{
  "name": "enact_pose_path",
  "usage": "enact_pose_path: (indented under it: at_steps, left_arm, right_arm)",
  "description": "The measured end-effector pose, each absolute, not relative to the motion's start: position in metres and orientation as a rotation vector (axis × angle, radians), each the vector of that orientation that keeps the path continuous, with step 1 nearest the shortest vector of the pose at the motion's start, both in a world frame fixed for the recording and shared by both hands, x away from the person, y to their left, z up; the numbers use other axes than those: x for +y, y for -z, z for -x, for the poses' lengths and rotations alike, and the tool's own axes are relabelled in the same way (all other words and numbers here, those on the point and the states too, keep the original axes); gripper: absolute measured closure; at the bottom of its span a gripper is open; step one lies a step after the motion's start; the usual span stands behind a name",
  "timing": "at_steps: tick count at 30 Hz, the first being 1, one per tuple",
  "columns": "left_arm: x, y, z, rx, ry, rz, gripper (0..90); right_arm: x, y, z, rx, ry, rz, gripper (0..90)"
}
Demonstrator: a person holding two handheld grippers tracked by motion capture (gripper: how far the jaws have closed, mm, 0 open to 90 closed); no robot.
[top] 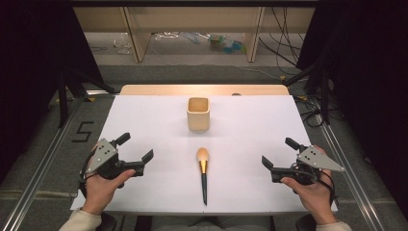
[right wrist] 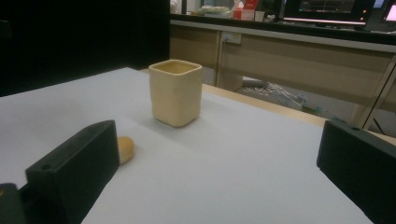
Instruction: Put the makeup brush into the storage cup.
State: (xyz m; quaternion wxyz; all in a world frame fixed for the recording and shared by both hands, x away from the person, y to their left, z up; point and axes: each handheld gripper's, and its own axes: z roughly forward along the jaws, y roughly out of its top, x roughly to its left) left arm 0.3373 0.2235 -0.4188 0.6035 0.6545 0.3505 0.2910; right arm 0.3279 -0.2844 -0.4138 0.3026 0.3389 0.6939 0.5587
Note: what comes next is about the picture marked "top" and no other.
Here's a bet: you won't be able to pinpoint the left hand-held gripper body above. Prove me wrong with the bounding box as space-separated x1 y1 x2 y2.
85 138 145 181

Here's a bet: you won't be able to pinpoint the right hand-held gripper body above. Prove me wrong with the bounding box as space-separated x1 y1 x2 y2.
270 144 346 187

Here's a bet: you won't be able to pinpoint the wooden spoon black handle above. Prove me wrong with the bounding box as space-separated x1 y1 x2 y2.
195 146 211 207

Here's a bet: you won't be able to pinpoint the beige square cup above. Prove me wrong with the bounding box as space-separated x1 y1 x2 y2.
186 96 212 132

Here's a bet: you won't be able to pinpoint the person's left hand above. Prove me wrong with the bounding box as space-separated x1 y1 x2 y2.
81 168 137 216

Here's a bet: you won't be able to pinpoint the person's right hand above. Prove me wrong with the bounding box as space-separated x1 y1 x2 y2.
280 168 339 226

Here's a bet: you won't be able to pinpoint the white table sheet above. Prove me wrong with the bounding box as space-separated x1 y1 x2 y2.
69 94 339 214

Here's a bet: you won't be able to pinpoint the black metal stand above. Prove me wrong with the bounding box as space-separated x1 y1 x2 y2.
57 67 117 130
281 60 332 126

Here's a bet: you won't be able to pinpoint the person's legs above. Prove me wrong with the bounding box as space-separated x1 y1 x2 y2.
149 215 272 231

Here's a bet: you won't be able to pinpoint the black curtain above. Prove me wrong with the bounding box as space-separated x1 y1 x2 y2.
295 0 408 220
0 0 106 186

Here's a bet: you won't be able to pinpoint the colourful plastic bundle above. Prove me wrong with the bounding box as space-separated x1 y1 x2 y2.
207 33 247 55

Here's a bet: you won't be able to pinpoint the wooden shelf unit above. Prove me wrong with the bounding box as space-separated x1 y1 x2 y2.
72 6 318 64

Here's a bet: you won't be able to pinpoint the black floor cables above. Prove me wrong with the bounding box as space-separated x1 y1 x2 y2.
293 95 325 128

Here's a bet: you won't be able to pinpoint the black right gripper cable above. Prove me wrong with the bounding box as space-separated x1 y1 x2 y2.
319 170 340 207

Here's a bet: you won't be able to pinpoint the metal floor rail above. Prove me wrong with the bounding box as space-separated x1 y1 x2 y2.
315 120 388 231
0 95 89 231

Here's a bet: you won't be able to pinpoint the thin white floor cable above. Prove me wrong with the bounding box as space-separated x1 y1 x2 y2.
233 64 284 81

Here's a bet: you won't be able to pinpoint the hanging black cables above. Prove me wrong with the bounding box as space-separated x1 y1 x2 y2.
257 6 306 77

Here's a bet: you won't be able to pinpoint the white coiled cable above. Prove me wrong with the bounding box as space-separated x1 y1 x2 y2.
153 31 181 42

